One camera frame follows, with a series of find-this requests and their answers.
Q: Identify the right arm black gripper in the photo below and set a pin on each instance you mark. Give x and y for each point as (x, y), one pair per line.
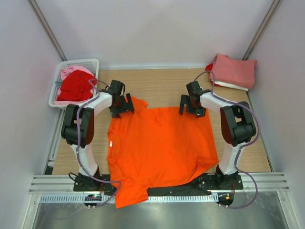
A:
(185, 99)

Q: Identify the red t-shirt in basket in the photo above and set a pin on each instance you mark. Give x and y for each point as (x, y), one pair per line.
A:
(76, 87)

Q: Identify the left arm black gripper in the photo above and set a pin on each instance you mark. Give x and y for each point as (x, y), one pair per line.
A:
(127, 106)

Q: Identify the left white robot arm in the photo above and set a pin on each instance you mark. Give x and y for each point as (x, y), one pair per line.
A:
(78, 130)

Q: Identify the folded pink t-shirt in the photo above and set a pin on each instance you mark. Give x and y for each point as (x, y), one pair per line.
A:
(237, 72)

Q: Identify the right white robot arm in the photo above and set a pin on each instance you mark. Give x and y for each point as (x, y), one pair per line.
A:
(237, 127)

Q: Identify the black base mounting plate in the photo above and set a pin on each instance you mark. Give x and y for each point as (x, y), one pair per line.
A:
(199, 186)

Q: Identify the aluminium frame rail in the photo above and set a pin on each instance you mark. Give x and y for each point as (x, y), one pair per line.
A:
(62, 184)

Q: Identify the grey plastic laundry basket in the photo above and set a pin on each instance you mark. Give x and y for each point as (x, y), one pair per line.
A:
(90, 64)

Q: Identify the white cable duct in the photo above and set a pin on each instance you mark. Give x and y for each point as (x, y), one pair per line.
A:
(96, 198)

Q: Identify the orange t-shirt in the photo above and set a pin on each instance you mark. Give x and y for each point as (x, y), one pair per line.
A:
(157, 147)

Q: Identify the folded red t-shirt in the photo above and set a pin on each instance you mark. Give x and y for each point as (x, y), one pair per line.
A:
(209, 68)

